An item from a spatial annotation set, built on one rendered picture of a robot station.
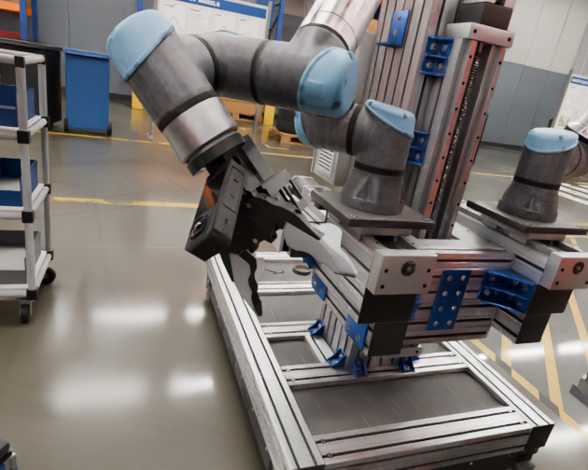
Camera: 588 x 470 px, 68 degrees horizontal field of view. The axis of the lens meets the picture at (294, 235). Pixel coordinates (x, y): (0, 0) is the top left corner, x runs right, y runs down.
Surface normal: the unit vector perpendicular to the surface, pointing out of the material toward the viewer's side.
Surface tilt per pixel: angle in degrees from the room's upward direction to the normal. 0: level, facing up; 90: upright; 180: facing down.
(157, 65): 76
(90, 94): 90
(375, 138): 90
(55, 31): 90
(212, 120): 60
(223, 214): 46
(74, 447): 0
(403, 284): 90
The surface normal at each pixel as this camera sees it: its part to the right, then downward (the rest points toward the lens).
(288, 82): -0.43, 0.42
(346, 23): 0.51, -0.16
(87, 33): 0.32, 0.37
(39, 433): 0.15, -0.93
